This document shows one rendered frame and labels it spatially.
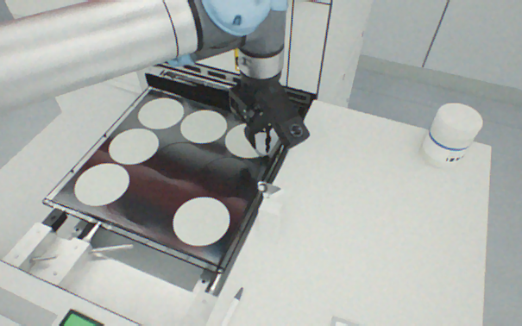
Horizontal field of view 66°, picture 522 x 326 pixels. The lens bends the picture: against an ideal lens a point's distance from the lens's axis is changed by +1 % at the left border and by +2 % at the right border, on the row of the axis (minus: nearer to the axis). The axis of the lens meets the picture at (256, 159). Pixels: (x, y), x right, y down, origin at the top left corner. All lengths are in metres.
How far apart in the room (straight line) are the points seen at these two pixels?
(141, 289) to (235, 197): 0.23
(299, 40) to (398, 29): 1.69
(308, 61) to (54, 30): 0.52
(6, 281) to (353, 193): 0.55
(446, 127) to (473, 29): 1.73
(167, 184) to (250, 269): 0.27
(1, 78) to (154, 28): 0.14
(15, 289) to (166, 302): 0.22
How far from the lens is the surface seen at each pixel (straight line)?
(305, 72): 0.82
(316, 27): 0.76
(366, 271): 0.63
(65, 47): 0.40
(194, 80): 0.95
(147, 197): 0.79
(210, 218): 0.74
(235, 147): 0.84
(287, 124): 0.67
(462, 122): 0.74
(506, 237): 2.04
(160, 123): 0.91
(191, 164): 0.82
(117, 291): 0.73
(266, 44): 0.61
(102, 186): 0.83
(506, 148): 2.40
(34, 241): 0.79
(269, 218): 0.57
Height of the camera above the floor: 1.52
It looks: 50 degrees down
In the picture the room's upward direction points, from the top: straight up
